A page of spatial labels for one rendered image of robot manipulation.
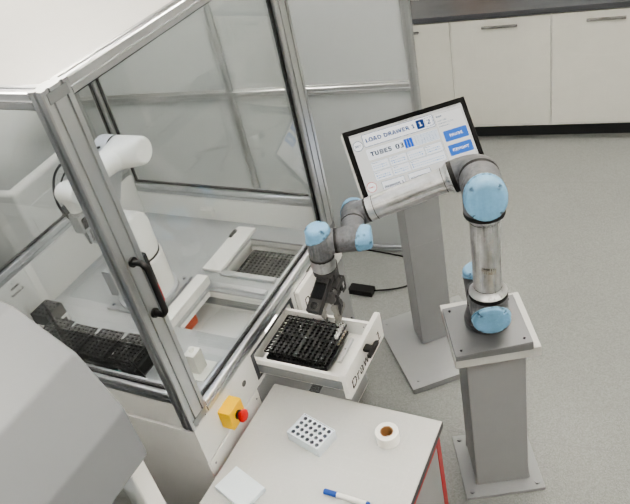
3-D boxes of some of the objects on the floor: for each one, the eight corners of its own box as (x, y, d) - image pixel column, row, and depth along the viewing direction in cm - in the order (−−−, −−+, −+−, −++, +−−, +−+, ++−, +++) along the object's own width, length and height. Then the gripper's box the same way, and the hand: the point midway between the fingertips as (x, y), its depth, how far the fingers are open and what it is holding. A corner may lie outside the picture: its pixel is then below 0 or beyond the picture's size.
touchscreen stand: (505, 362, 322) (496, 173, 263) (414, 394, 317) (384, 208, 258) (459, 299, 362) (442, 122, 303) (377, 326, 358) (344, 152, 298)
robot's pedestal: (523, 427, 292) (520, 289, 247) (545, 489, 267) (545, 348, 223) (452, 438, 294) (436, 303, 250) (467, 500, 270) (452, 363, 226)
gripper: (347, 260, 211) (356, 312, 224) (314, 255, 216) (325, 306, 228) (336, 278, 205) (346, 330, 218) (302, 272, 210) (314, 324, 223)
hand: (331, 321), depth 220 cm, fingers open, 3 cm apart
